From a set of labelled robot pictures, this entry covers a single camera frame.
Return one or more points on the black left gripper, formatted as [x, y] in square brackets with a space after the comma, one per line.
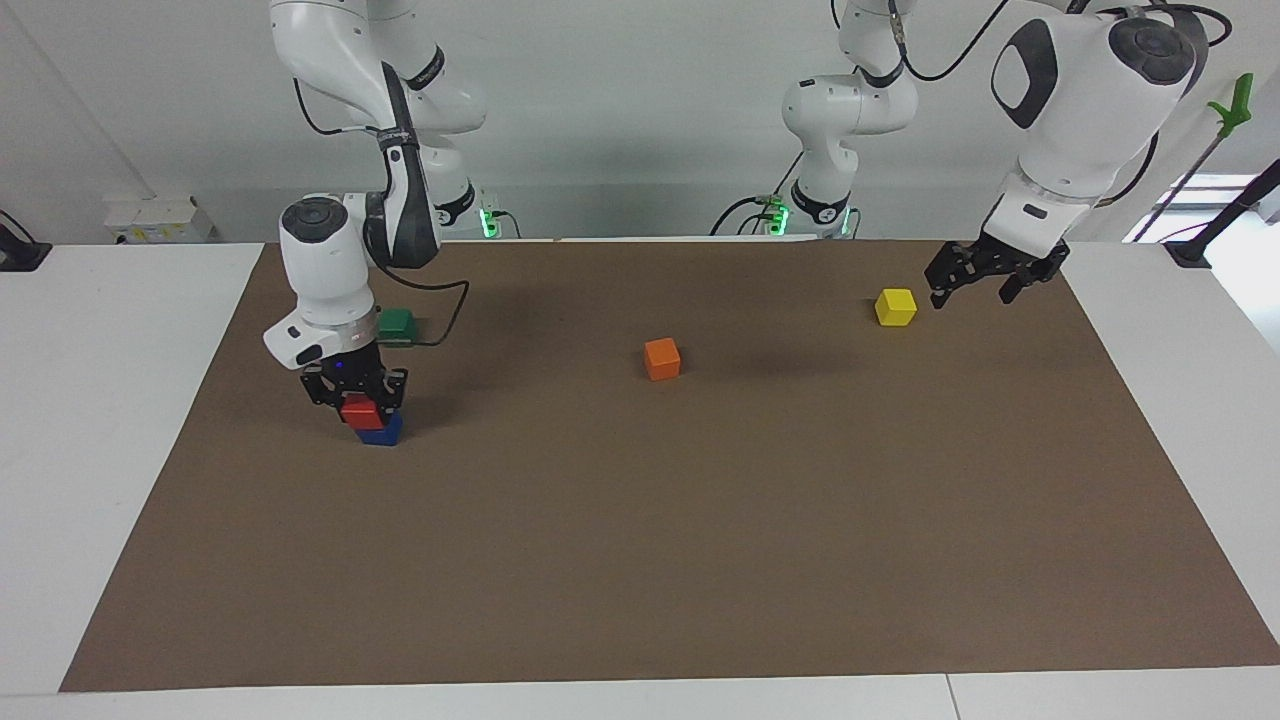
[1025, 257]

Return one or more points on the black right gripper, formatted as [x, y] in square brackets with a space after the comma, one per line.
[357, 372]

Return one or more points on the red wooden block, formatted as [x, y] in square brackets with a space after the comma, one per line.
[360, 413]

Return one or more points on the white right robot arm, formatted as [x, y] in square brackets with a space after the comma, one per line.
[320, 270]

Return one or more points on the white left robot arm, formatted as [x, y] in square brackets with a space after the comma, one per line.
[1075, 120]

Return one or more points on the blue wooden block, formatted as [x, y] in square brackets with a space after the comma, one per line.
[385, 434]

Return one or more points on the green wooden block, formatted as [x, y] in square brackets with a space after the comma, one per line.
[400, 322]

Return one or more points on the yellow wooden block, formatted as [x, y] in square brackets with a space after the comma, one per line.
[896, 307]

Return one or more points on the orange wooden block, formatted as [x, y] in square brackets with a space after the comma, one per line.
[662, 359]

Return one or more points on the black stand pole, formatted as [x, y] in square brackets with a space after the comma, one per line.
[1225, 218]

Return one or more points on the green clip on rod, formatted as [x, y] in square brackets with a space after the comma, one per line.
[1233, 110]

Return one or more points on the brown table mat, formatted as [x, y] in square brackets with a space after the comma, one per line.
[640, 520]

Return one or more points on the white wall outlet box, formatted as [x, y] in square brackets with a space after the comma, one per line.
[160, 220]

